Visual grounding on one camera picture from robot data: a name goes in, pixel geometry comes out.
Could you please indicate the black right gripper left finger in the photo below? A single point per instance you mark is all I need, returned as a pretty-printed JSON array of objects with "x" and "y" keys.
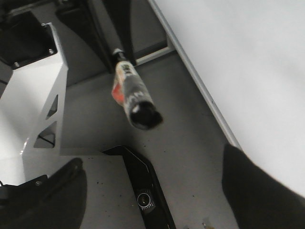
[{"x": 55, "y": 202}]

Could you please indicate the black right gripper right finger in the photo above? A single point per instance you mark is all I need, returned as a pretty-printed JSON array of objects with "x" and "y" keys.
[{"x": 257, "y": 200}]

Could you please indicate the white metal robot base stand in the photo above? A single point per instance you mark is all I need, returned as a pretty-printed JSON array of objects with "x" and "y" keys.
[{"x": 31, "y": 102}]

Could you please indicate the white whiteboard stand leg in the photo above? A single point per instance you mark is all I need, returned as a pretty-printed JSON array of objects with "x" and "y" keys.
[{"x": 169, "y": 48}]

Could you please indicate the black device with round lens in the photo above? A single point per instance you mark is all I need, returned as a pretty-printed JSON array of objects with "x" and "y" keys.
[{"x": 147, "y": 189}]

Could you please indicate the white whiteboard with metal frame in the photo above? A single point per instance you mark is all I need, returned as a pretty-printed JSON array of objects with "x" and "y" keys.
[{"x": 248, "y": 59}]

